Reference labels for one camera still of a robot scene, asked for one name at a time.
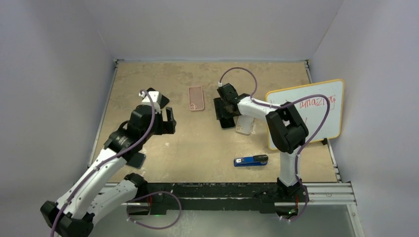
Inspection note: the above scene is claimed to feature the blue-edged phone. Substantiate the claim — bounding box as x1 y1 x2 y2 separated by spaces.
126 153 146 169

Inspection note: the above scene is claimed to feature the white phone case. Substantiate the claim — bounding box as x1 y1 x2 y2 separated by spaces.
235 115 254 135

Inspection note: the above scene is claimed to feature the blue black stapler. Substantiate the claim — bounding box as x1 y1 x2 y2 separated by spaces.
233 155 269 167

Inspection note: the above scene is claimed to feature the yellow-framed whiteboard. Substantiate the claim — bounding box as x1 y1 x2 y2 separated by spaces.
265 79 344 142

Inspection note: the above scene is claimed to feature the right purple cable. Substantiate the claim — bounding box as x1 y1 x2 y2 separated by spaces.
218 67 331 223

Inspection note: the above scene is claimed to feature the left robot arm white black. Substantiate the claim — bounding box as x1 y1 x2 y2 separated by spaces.
41 104 176 237

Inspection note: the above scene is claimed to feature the pink phone case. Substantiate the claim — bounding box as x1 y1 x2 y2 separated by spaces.
188 86 205 112

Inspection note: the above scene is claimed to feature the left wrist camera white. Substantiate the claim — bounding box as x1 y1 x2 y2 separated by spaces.
139 91 162 114

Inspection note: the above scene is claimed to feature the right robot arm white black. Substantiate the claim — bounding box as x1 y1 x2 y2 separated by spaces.
214 83 309 201

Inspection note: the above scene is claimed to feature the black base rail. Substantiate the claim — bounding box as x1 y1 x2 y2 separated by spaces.
127 181 309 218

